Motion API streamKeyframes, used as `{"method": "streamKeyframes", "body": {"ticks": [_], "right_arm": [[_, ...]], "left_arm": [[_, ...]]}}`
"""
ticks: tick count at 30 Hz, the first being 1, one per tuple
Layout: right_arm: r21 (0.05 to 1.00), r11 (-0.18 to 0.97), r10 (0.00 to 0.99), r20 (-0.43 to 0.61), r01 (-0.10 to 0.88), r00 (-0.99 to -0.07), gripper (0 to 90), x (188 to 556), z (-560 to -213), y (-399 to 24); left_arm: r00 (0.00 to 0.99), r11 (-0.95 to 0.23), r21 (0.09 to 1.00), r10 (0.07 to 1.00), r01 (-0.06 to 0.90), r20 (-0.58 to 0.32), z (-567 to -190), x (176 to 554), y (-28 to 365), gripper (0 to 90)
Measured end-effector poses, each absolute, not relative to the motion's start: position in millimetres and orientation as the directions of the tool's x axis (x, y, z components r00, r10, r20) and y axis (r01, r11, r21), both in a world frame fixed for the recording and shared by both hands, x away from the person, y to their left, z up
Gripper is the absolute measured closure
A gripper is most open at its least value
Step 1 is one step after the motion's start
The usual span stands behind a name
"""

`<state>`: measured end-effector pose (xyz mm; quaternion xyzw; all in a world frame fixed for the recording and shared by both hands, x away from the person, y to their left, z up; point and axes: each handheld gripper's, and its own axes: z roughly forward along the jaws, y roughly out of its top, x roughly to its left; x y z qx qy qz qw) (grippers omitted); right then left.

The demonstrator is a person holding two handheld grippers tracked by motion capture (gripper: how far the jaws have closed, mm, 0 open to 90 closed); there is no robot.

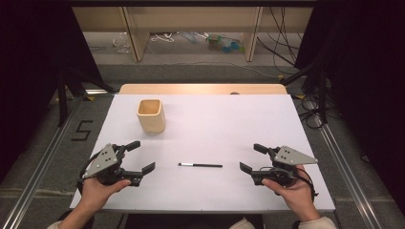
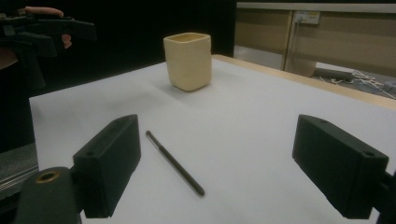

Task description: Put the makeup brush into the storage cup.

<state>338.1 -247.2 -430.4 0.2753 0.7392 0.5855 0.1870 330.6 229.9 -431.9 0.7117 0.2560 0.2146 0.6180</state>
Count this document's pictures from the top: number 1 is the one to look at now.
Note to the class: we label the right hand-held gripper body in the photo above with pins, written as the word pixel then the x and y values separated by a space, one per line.
pixel 291 156

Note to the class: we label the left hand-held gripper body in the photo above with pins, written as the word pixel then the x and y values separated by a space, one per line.
pixel 102 162

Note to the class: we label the wooden pen holder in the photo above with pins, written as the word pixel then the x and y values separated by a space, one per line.
pixel 153 122

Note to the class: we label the black pen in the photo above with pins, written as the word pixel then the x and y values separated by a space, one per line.
pixel 203 165

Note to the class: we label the person's left hand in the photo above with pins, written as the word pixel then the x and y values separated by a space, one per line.
pixel 95 192

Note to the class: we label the person's right hand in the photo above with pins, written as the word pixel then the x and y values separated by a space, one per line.
pixel 297 195

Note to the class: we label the white table cover sheet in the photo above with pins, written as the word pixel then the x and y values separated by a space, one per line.
pixel 203 133

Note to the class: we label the person's light clothing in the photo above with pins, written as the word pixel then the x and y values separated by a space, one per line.
pixel 242 224

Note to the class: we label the black metal stand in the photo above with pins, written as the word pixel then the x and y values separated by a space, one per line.
pixel 322 95
pixel 62 101

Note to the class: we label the wooden table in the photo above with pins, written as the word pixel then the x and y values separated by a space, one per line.
pixel 191 89

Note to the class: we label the clear plastic bottle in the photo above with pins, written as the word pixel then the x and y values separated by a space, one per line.
pixel 122 43

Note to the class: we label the black curtain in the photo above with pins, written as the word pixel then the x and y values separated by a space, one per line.
pixel 28 63
pixel 366 79

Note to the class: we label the colourful plastic bag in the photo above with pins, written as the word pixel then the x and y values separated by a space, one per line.
pixel 224 44

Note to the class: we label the wooden shelf unit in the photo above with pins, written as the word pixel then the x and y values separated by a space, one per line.
pixel 191 19

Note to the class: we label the metal floor rail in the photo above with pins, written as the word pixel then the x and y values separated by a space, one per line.
pixel 47 156
pixel 344 165

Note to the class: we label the black frame beam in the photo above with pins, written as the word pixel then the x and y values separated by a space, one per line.
pixel 191 3

